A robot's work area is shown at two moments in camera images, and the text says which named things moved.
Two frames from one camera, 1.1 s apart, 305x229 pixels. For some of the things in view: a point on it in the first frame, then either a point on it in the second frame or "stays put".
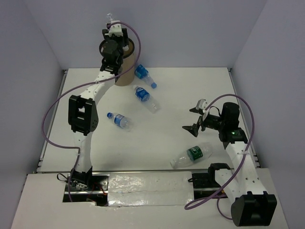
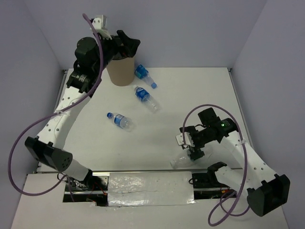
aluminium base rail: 120,170 stays put
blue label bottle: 143,95 stays put
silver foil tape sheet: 146,188 stays put
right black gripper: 193,129 to 192,130
